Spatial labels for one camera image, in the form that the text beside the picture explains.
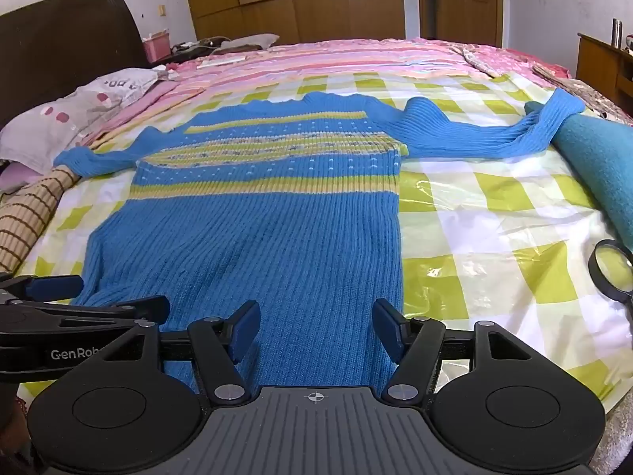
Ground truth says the blue knitted striped sweater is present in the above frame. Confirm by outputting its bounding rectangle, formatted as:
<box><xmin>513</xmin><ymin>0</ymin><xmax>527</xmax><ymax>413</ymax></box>
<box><xmin>56</xmin><ymin>89</ymin><xmax>584</xmax><ymax>389</ymax></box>

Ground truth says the beige brown striped garment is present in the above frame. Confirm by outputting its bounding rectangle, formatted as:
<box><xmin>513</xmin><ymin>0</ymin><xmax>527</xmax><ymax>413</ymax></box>
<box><xmin>0</xmin><ymin>165</ymin><xmax>80</xmax><ymax>274</ymax></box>

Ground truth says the grey pillow with pink dots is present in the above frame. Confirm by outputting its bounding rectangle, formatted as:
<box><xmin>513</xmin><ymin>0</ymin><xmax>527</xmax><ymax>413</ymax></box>
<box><xmin>1</xmin><ymin>68</ymin><xmax>160</xmax><ymax>174</ymax></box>

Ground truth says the black magnifying glass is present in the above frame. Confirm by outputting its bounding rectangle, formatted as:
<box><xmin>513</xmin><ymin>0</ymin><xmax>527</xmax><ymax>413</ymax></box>
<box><xmin>587</xmin><ymin>239</ymin><xmax>633</xmax><ymax>322</ymax></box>

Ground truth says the pink striped bed quilt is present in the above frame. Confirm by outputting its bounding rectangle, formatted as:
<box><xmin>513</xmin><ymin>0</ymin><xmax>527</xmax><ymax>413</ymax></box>
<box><xmin>87</xmin><ymin>39</ymin><xmax>553</xmax><ymax>151</ymax></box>

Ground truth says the dark brown headboard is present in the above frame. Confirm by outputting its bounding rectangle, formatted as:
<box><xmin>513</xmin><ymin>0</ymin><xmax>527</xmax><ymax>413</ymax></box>
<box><xmin>0</xmin><ymin>0</ymin><xmax>149</xmax><ymax>124</ymax></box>

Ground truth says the pink storage box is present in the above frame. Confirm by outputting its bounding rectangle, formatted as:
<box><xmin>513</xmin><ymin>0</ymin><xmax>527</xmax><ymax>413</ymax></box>
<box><xmin>143</xmin><ymin>29</ymin><xmax>171</xmax><ymax>63</ymax></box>

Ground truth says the white flat card on bed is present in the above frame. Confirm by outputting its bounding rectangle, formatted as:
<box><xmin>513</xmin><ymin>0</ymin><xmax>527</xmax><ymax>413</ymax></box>
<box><xmin>197</xmin><ymin>55</ymin><xmax>247</xmax><ymax>70</ymax></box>

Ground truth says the teal fleece cloth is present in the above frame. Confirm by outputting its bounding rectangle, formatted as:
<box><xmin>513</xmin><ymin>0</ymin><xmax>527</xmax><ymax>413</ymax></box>
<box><xmin>513</xmin><ymin>102</ymin><xmax>632</xmax><ymax>248</ymax></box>

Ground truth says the grey folded cloth on nightstand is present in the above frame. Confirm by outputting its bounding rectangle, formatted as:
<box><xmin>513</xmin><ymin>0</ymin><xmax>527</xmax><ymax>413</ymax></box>
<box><xmin>214</xmin><ymin>33</ymin><xmax>279</xmax><ymax>55</ymax></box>

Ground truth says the wooden side cabinet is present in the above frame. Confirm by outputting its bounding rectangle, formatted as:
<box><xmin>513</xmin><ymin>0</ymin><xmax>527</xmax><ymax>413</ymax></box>
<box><xmin>576</xmin><ymin>33</ymin><xmax>633</xmax><ymax>116</ymax></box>

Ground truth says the wooden door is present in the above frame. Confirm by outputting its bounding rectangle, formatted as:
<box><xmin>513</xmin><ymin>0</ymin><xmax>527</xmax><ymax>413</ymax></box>
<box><xmin>419</xmin><ymin>0</ymin><xmax>503</xmax><ymax>47</ymax></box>

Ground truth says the metal thermos bottle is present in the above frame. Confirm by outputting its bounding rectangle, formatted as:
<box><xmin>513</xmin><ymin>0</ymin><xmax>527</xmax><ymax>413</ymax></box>
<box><xmin>610</xmin><ymin>18</ymin><xmax>624</xmax><ymax>49</ymax></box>

